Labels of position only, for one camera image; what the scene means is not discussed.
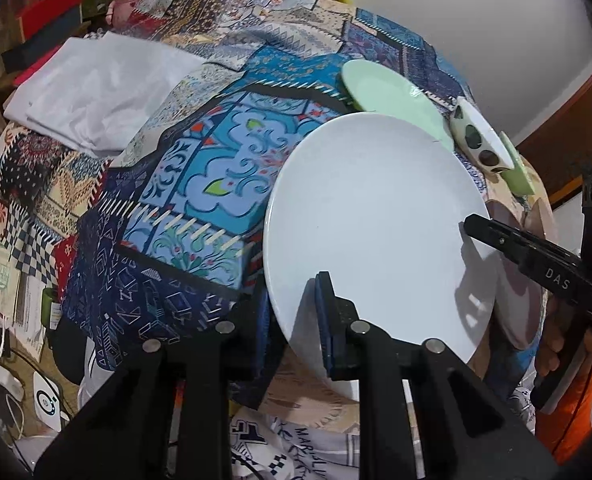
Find white folded cloth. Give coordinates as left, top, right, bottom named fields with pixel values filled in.
left=4, top=32, right=205, bottom=158

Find white bowl black dots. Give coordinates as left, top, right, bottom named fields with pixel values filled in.
left=449, top=96, right=514, bottom=174

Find right hand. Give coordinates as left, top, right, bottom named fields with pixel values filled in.
left=535, top=295, right=573, bottom=377

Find brown wooden door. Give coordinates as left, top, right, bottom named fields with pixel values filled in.
left=518, top=75, right=592, bottom=207

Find mint green plate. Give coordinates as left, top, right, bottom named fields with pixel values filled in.
left=340, top=60, right=454, bottom=152

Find red box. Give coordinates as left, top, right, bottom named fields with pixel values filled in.
left=16, top=0, right=82, bottom=44

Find patchwork patterned cloth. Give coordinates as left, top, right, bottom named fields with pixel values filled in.
left=0, top=0, right=542, bottom=480

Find mint green bowl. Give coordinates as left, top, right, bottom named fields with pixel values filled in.
left=499, top=131, right=536, bottom=196

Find white plate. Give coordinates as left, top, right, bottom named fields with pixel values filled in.
left=263, top=113, right=497, bottom=373

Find pink bowl brown rim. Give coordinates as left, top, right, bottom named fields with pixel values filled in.
left=487, top=198, right=558, bottom=350

